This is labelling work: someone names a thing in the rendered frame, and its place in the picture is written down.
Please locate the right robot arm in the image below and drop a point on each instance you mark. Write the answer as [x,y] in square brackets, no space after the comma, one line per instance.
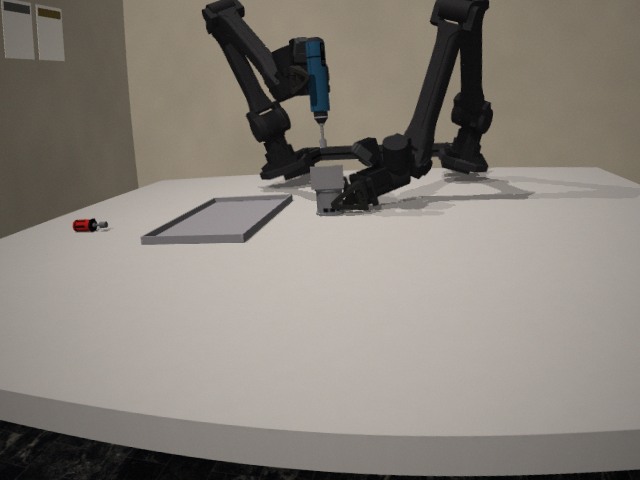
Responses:
[221,14]

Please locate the grey l-shaped bracket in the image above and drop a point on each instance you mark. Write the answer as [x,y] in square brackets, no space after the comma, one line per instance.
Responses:
[327,177]

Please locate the red-handled nut driver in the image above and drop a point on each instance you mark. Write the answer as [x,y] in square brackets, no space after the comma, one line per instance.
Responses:
[88,225]

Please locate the blue electric nut driver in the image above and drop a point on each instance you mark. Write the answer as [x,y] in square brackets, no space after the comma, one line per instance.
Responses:
[318,84]

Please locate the dark grey cylinder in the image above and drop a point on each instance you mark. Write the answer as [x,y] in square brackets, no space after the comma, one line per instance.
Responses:
[324,198]

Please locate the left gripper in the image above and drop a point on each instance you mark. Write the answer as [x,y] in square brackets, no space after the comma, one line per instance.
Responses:
[360,197]

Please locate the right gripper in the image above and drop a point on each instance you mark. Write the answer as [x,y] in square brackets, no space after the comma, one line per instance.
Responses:
[294,86]

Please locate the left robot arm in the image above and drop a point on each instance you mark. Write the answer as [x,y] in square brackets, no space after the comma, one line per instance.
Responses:
[477,114]

